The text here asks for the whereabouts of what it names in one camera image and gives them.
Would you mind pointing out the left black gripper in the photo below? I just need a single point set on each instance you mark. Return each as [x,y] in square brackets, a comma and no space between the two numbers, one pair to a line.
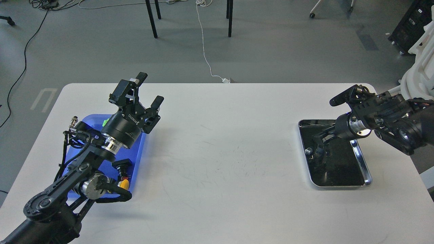
[124,127]

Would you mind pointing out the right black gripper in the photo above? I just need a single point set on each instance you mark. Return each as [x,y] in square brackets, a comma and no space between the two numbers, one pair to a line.
[341,129]

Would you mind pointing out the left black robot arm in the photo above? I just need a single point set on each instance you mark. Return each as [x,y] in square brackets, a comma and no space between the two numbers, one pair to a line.
[89,172]

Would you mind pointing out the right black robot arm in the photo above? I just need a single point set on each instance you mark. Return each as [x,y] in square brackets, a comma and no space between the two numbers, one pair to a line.
[405,124]

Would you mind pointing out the silver metal tray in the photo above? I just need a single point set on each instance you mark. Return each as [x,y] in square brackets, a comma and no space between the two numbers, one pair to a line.
[339,164]

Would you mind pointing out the white office chair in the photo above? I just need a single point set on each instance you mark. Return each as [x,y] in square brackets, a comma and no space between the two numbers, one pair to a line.
[418,81]

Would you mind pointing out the white chair caster leg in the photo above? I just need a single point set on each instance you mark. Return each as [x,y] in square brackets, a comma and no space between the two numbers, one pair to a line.
[323,7]

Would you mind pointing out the black equipment case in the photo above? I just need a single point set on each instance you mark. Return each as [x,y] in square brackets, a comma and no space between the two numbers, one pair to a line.
[410,27]

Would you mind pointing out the black push button switch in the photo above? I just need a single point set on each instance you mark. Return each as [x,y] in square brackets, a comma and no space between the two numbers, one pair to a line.
[122,166]

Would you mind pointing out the yellow push button switch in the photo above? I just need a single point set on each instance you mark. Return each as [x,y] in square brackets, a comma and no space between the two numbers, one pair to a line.
[124,184]

